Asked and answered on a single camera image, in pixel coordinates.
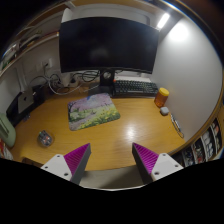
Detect small grey earbuds case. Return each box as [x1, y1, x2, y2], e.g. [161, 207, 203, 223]
[160, 107, 169, 116]

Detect green fabric bag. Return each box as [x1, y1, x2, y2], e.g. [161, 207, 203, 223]
[0, 113, 16, 147]

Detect orange pill bottle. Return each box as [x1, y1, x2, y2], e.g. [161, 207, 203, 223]
[154, 87, 169, 108]

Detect pens at desk edge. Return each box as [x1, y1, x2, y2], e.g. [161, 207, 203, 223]
[170, 114, 184, 138]

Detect shelf with small items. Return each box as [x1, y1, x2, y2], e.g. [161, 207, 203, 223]
[172, 118, 224, 167]

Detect white ceiling light strip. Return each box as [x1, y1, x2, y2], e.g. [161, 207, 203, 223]
[157, 13, 170, 29]

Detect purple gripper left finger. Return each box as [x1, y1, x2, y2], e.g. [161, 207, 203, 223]
[42, 144, 91, 185]

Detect wooden wall shelf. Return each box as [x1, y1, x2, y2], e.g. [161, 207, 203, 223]
[0, 0, 71, 77]

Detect white cable on desk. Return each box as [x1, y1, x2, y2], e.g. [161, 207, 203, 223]
[47, 78, 101, 97]

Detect black mechanical keyboard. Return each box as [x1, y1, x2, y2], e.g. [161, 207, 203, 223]
[113, 80, 158, 97]

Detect floral landscape mouse pad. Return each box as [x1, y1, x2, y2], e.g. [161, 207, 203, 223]
[68, 93, 120, 131]

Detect black computer monitor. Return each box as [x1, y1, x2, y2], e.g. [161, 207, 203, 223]
[58, 16, 160, 87]

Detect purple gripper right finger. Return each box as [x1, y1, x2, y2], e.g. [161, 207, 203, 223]
[132, 143, 182, 184]

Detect silver laptop on stand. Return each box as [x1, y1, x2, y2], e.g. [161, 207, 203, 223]
[6, 85, 45, 126]

